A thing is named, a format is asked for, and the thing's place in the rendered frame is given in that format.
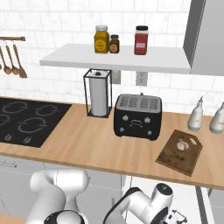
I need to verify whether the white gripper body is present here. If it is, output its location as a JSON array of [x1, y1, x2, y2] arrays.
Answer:
[[165, 208, 189, 224]]

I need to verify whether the dark wooden cutting board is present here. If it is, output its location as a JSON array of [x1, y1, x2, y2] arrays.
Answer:
[[155, 129, 204, 178]]

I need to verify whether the garlic bulb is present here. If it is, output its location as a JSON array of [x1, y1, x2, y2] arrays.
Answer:
[[177, 138, 189, 151]]

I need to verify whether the grey cupboard front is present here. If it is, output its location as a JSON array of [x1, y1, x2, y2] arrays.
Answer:
[[207, 187, 224, 224]]

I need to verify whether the black four-slot toaster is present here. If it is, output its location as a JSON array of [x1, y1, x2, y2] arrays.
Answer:
[[113, 93, 163, 142]]

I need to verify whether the white paper towel roll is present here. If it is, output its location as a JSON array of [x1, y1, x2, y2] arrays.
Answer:
[[88, 70, 110, 117]]

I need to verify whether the grey drawer front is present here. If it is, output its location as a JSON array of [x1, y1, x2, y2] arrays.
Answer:
[[0, 155, 46, 220]]

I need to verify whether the black hob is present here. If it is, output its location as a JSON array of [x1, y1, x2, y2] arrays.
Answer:
[[0, 97, 73, 149]]

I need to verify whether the red jar with black lid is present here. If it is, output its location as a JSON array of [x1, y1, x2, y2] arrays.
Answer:
[[134, 25, 150, 56]]

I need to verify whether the small brown spice jar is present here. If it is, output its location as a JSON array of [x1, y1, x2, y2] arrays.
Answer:
[[108, 33, 121, 54]]

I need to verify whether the yellow jar with white lid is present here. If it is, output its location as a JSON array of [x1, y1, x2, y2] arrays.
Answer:
[[94, 24, 110, 54]]

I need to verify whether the wooden spatula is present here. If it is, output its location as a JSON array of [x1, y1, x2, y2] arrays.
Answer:
[[11, 43, 29, 80]]

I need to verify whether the wooden spoon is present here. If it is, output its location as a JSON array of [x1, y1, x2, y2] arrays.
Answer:
[[5, 43, 20, 76], [0, 45, 12, 76]]

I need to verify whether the grey wall socket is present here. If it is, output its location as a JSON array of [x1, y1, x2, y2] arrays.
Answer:
[[135, 71, 149, 87], [111, 69, 122, 86]]

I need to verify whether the black wire towel holder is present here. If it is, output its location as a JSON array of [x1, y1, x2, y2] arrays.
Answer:
[[82, 68, 114, 119]]

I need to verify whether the white wall shelf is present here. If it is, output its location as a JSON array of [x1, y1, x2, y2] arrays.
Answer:
[[39, 43, 192, 74]]

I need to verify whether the grey drawer handle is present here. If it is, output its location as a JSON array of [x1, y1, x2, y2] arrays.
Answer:
[[0, 162, 18, 169]]

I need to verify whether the grey wall cupboard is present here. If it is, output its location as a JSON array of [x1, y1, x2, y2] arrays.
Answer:
[[182, 0, 224, 77]]

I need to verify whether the wooden utensil rail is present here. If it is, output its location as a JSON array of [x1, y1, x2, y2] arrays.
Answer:
[[0, 36, 26, 42]]

